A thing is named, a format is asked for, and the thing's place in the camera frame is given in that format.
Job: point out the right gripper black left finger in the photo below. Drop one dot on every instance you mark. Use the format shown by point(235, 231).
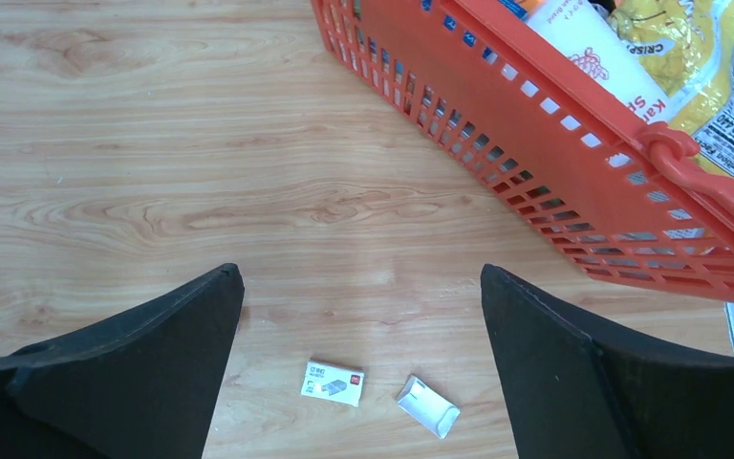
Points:
point(140, 384)

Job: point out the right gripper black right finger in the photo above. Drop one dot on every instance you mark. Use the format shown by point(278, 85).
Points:
point(578, 385)

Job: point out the white staple box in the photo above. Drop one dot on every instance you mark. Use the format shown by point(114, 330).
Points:
point(333, 383)

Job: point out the red plastic shopping basket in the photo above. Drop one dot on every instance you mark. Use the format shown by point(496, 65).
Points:
point(623, 200)

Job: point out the yellow crisps bag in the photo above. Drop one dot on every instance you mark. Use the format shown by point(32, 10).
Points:
point(687, 47)

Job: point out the white bread package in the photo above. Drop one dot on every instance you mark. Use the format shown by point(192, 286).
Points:
point(577, 31)

